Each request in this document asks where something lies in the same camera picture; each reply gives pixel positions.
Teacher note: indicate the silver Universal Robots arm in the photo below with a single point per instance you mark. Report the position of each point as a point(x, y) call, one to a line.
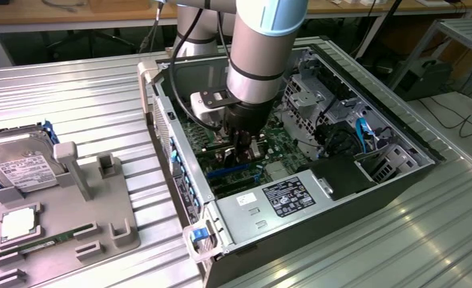
point(255, 45)

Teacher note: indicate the black graphics card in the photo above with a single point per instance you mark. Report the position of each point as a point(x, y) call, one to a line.
point(229, 157)

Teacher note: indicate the green motherboard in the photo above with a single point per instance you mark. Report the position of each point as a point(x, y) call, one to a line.
point(283, 162)

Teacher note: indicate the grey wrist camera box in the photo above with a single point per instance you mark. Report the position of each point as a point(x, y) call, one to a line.
point(205, 108)

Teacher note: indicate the green RAM stick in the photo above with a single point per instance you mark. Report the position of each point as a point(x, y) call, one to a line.
point(47, 241)

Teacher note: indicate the grey parts rack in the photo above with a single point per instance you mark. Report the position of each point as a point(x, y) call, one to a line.
point(67, 216)

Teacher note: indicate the silver CPU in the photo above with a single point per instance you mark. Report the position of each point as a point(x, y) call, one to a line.
point(17, 223)

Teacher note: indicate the black box on floor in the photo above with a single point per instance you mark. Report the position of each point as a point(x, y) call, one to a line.
point(425, 79)

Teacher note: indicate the blue expansion slot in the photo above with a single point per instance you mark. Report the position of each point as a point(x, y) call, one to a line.
point(225, 171)

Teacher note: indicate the silver power supply unit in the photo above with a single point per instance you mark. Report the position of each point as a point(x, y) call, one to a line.
point(275, 207)

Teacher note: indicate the metal slat side table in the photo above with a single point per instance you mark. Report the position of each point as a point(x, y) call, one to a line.
point(464, 33)

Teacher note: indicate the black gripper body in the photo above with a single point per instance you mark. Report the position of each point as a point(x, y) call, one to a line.
point(247, 117)

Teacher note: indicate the wooden desk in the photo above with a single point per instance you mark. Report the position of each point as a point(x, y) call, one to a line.
point(99, 12)

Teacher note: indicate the silver drive cage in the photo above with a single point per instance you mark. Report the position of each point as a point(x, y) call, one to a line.
point(307, 102)

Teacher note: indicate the hard disk with blue carrier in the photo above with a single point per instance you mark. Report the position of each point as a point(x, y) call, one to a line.
point(19, 162)

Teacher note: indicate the black fan shroud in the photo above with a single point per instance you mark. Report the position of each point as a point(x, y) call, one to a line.
point(340, 177)

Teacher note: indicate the open black PC case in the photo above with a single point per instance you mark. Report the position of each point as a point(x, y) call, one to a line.
point(380, 192)

